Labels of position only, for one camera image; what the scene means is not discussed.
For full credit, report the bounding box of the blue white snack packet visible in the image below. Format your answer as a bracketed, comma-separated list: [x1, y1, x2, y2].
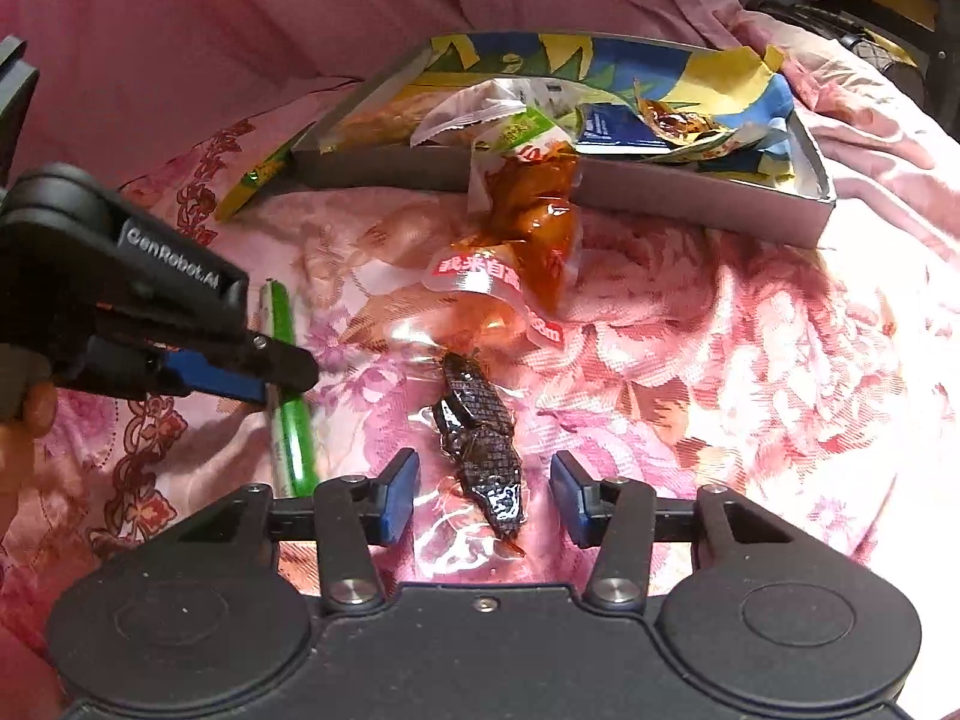
[576, 100, 680, 158]

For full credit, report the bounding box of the clear cereal bar packet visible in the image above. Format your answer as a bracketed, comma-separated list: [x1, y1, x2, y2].
[319, 79, 481, 155]

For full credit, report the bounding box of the pink bed curtain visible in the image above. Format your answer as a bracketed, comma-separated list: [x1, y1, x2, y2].
[0, 0, 751, 188]

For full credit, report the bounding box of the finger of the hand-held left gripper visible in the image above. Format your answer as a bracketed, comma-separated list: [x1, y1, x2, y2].
[90, 337, 267, 406]
[244, 331, 321, 395]

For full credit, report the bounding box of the dark brown vacuum-packed snack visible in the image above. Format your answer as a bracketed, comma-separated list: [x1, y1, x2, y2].
[405, 349, 530, 560]

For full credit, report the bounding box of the person's left hand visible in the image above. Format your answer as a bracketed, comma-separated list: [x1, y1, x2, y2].
[0, 381, 59, 466]

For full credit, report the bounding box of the orange chicken snack packet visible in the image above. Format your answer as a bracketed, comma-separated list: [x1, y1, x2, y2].
[420, 105, 586, 350]

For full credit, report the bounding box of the small white red packet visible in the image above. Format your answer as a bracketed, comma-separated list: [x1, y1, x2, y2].
[675, 124, 773, 166]

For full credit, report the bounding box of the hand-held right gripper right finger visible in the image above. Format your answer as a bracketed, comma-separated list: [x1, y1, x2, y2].
[550, 451, 796, 610]

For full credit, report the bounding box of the green stick snack packet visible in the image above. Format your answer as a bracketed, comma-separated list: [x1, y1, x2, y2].
[257, 279, 320, 500]

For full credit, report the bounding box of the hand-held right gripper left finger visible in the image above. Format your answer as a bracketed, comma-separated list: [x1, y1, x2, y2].
[176, 448, 421, 612]

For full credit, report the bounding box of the yellow green snack packet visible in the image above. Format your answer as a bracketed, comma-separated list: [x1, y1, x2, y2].
[214, 142, 301, 222]

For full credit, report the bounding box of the colourful printed cardboard box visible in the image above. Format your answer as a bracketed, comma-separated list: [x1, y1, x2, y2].
[289, 30, 837, 248]

